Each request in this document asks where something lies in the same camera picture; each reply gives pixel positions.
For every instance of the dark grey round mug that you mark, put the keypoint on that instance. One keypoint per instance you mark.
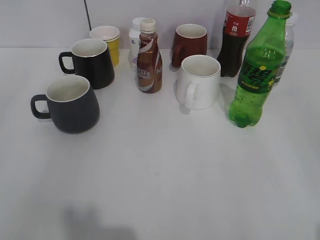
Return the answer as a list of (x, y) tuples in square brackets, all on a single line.
[(70, 102)]

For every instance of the green Sprite bottle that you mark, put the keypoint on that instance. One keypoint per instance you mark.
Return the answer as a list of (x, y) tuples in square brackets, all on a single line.
[(261, 64)]

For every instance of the yellow paper cup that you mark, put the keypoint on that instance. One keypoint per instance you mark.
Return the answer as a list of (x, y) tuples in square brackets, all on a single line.
[(110, 35)]

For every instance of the white ceramic mug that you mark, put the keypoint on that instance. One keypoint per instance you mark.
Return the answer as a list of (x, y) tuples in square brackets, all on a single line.
[(198, 83)]

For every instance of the brown Nescafe coffee bottle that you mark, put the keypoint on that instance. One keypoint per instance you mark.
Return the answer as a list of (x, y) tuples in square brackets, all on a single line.
[(149, 60)]

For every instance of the dark red mug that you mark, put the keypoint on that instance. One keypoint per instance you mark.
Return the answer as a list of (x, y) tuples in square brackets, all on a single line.
[(189, 39)]

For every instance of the white milk carton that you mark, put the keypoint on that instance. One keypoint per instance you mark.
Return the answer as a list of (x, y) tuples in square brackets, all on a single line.
[(134, 38)]

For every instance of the black tapered mug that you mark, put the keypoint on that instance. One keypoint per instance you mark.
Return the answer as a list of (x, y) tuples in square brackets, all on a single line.
[(91, 59)]

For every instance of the cola bottle red label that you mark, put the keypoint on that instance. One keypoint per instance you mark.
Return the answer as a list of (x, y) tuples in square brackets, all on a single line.
[(237, 27)]

